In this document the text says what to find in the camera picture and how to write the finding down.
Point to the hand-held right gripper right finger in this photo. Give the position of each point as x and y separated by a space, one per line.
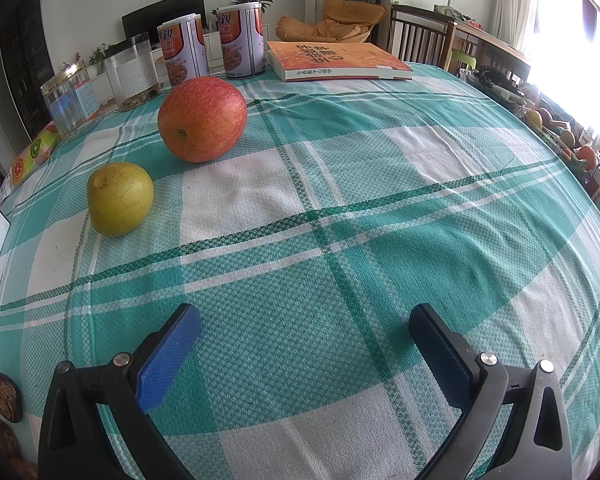
445 360

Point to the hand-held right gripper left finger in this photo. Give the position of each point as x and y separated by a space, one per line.
167 360

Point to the yellow round fruit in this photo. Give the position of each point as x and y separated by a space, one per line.
121 200

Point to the red apple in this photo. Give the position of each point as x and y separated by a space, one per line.
202 117

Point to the heap of toy produce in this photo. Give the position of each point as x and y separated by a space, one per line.
580 155

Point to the fruit-print flat box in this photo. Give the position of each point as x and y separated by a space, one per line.
32 152

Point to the glass jar with gold lid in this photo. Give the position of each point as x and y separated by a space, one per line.
65 105

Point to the black basket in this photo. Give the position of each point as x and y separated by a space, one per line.
497 85

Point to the clear jar with white label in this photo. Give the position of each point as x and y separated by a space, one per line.
132 72

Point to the green stool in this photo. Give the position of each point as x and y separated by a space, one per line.
464 61

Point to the green plant in white pot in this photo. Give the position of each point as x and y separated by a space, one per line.
100 55

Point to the red flowers in pot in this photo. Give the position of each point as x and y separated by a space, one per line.
70 60

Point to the wooden desk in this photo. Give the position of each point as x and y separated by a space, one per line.
495 47

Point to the orange book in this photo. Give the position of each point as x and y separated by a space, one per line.
335 57

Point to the dark wooden chair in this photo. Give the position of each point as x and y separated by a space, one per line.
420 35

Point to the black television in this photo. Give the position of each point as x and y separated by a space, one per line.
150 17

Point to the orange cushioned chair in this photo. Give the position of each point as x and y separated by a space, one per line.
330 22

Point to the white window curtain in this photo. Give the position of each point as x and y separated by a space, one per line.
515 0

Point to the large green potted plant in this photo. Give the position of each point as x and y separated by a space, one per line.
245 0

